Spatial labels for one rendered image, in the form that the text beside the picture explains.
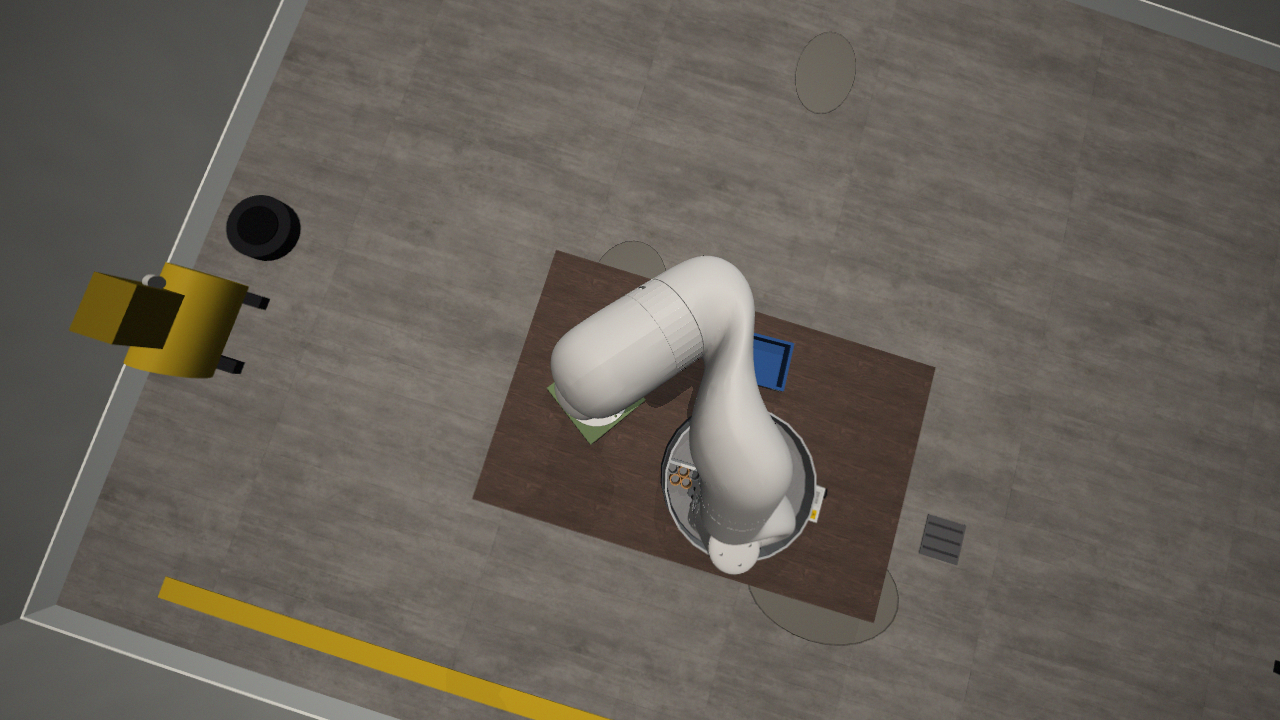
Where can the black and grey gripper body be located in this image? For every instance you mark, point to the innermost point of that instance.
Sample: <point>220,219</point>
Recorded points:
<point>694,503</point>

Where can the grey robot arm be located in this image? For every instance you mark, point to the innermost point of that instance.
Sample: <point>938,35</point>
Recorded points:
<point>700,308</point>

